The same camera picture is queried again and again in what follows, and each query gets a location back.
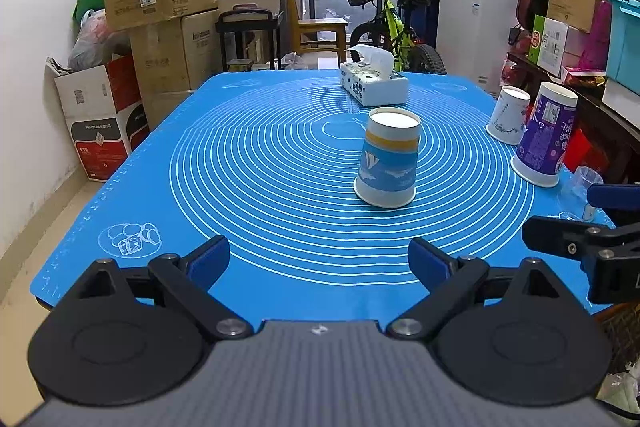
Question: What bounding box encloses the white blue tissue box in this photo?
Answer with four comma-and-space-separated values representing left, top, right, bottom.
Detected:
339, 46, 410, 107

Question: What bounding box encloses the black utility cart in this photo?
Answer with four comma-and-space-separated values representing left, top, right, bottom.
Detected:
215, 8, 284, 73

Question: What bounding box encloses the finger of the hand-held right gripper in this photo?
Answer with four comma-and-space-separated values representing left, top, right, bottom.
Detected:
586, 183, 640, 212
521, 205, 640, 304

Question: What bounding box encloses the white chest freezer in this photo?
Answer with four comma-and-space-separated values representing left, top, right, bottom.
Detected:
439, 0, 524, 96

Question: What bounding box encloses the blue silicone baking mat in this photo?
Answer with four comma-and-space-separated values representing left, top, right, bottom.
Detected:
29, 69, 619, 324

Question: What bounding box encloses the dark wooden side table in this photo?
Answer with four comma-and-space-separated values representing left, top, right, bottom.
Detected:
506, 52, 640, 188

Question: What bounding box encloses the blue sailboat paper cup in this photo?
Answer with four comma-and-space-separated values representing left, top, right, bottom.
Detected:
353, 107, 421, 209

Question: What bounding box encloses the green white carton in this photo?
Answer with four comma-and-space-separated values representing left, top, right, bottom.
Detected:
528, 14, 571, 78

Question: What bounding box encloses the pink gift bag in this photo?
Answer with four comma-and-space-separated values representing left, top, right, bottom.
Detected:
580, 0, 614, 70

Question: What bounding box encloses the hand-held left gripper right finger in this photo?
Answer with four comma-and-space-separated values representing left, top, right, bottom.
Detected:
387, 237, 576, 341

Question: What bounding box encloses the green black bicycle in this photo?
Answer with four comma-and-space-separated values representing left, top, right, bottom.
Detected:
327, 0, 447, 76

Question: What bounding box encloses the small clear plastic cup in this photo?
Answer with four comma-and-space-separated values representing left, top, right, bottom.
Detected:
557, 166, 605, 208

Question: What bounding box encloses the purple paper cup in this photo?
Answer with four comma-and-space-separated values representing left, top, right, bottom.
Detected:
510, 81, 579, 188

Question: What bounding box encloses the clear plastic bag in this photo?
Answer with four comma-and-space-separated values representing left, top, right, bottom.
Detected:
67, 9, 132, 72

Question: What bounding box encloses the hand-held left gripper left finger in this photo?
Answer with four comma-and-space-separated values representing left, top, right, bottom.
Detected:
65, 235, 254, 341

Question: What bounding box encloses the wooden chair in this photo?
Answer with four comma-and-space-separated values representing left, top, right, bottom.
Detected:
285, 0, 349, 56

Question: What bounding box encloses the red white cardboard box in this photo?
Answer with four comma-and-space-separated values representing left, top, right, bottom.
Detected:
46, 54, 151, 183

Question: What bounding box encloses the plain brown cardboard box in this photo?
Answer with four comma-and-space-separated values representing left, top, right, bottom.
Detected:
129, 9, 224, 130

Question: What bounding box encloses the teal plastic storage bin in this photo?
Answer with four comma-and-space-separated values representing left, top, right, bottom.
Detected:
606, 0, 640, 82

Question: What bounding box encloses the white blue-print paper cup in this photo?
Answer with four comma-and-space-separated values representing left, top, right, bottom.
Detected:
486, 86, 531, 146

